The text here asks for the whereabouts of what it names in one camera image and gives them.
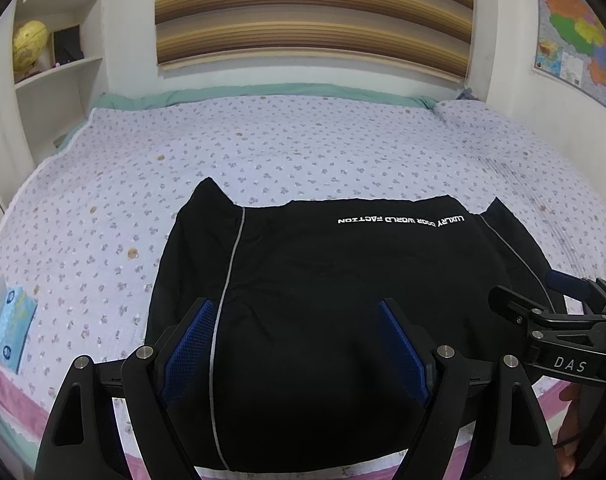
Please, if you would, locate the black jacket with grey piping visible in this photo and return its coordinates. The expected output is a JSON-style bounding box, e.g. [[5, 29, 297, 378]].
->
[[146, 179, 565, 474]]

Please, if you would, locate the person's right hand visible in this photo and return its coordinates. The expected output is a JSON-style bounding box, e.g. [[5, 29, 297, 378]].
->
[[554, 382, 600, 478]]

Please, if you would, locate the pink bed skirt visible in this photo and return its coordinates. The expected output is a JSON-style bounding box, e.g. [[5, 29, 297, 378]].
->
[[0, 367, 568, 479]]

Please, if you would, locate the blue tissue pack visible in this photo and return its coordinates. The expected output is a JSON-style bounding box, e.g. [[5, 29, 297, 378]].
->
[[0, 286, 36, 374]]

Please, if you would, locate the floral lilac bed quilt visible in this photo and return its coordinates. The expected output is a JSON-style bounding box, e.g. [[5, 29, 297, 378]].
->
[[0, 96, 606, 410]]

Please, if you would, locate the mint green bed sheet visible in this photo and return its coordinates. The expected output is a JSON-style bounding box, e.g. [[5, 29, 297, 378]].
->
[[52, 81, 442, 149]]

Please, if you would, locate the striped brown window blind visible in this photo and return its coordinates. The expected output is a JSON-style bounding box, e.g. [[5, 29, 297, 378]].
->
[[154, 0, 474, 81]]

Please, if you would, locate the black box on shelf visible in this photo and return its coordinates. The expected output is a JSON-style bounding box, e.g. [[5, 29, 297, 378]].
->
[[52, 25, 85, 65]]

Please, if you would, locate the yellow globe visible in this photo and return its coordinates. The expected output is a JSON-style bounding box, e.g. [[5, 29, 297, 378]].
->
[[12, 20, 49, 79]]

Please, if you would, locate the colourful wall map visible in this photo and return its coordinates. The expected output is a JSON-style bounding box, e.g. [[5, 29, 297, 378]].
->
[[534, 0, 606, 108]]

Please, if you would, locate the white wall shelf unit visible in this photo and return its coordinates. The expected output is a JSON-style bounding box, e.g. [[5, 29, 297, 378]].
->
[[0, 0, 108, 162]]

